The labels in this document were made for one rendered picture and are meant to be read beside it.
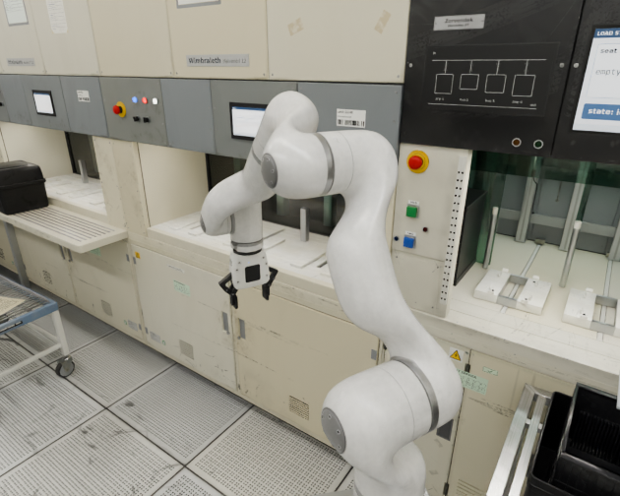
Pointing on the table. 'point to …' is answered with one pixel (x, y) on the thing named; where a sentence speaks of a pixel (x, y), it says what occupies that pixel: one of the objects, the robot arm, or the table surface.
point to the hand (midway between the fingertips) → (250, 299)
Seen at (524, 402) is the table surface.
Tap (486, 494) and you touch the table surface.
